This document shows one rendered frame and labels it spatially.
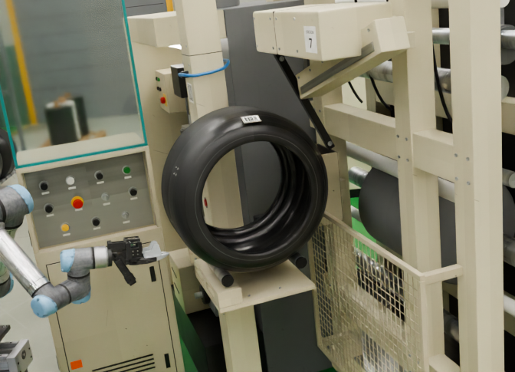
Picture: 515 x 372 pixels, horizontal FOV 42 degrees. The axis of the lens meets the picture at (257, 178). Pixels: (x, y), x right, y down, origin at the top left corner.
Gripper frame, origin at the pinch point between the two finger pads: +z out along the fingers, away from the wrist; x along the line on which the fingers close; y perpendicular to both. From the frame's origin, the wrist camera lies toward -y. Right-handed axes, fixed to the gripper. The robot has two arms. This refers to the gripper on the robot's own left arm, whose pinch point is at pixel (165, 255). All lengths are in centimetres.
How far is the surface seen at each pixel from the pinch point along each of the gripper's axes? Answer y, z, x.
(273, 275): -14.8, 42.8, 5.0
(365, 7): 85, 56, -35
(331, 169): 22, 73, 20
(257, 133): 44, 30, -12
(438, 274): 6, 72, -59
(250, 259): -0.3, 27.5, -12.1
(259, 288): -15.9, 34.4, -2.1
